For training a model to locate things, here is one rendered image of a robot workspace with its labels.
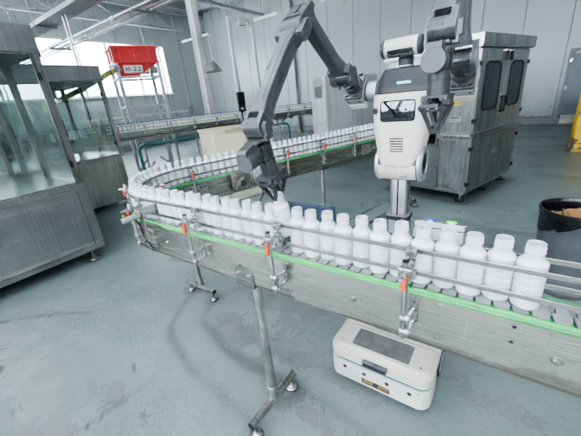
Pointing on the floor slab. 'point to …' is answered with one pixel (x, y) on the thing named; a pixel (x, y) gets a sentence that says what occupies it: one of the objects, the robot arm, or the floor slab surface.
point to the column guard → (576, 131)
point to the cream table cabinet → (219, 143)
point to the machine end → (480, 118)
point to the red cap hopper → (137, 65)
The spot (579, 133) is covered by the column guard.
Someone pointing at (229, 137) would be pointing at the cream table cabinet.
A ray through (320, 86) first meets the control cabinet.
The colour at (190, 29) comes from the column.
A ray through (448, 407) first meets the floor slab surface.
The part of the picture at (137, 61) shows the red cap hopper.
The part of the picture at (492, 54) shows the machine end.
